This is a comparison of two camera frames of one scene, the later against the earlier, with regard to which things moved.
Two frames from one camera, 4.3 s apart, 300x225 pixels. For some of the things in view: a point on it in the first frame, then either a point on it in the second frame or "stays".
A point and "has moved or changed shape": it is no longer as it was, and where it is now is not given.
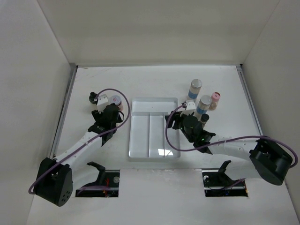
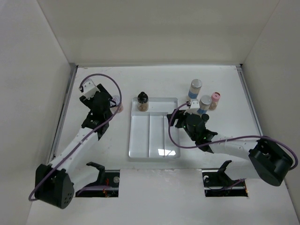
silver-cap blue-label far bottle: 195,87 stays
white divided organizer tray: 147,130 stays
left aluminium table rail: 72,71 stays
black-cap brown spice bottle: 92,98 has moved or changed shape
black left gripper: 97,116 → 88,102
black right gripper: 178,118 stays
